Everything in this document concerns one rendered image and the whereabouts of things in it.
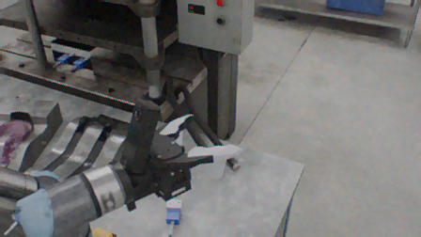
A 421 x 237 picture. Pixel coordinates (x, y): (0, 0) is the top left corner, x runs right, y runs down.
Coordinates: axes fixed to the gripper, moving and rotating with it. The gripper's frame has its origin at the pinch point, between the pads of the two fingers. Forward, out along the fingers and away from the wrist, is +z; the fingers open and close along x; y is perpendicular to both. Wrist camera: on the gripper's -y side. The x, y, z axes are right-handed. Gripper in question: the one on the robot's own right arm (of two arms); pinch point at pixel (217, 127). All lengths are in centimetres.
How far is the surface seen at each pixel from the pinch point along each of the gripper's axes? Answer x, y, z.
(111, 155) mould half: -73, 46, 1
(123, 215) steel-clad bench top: -55, 59, -6
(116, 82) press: -139, 49, 31
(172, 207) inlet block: -44, 55, 8
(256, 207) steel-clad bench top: -32, 62, 34
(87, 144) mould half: -83, 44, -4
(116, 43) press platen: -128, 25, 31
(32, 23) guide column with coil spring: -170, 15, 3
